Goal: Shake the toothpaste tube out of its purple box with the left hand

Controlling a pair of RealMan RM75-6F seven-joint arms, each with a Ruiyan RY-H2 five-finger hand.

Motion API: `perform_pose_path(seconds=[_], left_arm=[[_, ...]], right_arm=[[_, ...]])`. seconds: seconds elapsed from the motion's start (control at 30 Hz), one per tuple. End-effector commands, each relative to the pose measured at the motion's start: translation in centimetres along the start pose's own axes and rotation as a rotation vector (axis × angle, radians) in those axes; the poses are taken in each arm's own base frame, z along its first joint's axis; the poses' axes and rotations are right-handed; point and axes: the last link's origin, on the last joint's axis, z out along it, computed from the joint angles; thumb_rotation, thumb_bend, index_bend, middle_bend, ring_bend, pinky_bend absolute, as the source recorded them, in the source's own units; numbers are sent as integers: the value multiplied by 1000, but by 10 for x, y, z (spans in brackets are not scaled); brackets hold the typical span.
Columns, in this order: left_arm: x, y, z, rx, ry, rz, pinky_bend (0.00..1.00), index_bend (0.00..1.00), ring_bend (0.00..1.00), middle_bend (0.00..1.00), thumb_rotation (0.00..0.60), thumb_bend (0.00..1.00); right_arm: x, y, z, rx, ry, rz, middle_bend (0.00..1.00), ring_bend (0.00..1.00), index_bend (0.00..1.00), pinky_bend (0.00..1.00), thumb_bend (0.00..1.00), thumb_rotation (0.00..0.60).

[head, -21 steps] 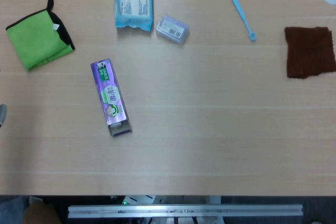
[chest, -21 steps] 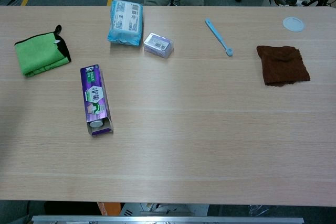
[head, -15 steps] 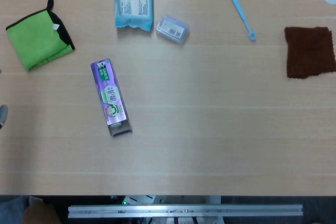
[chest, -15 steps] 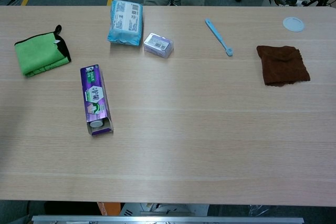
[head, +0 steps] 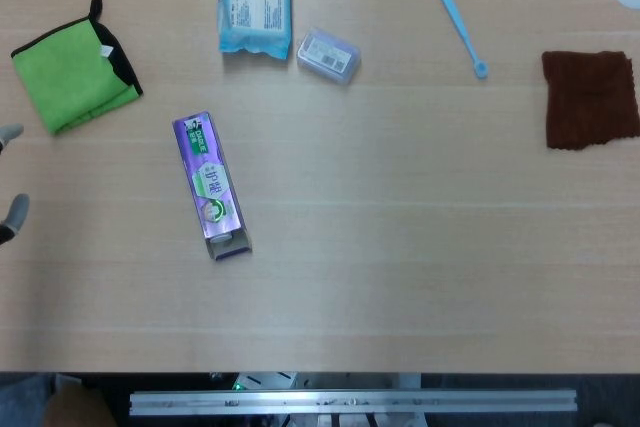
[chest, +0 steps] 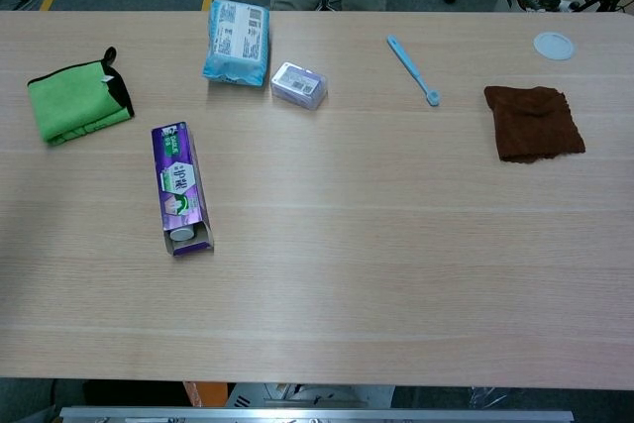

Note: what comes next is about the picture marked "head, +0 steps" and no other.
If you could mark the left grey five-finger robot hand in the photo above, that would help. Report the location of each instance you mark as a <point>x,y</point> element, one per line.
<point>15,214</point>

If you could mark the purple toothpaste box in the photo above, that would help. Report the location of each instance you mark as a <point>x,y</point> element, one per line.
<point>207,177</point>

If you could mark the white robot base chassis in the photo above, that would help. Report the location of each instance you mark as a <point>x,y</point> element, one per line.
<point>260,380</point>

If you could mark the green cloth with black trim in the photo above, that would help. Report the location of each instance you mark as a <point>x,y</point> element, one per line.
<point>70,72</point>

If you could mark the clear purple plastic box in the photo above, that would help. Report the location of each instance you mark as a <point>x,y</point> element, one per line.
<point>327,54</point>

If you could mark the brown cloth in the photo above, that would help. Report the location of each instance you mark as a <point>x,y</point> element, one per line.
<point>590,97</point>

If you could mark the blue wet wipes pack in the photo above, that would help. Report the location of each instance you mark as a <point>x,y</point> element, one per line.
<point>255,2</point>

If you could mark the light blue toothbrush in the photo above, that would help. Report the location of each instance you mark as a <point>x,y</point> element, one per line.
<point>458,22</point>

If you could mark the aluminium rail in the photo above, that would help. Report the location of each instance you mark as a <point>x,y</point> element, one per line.
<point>350,402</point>

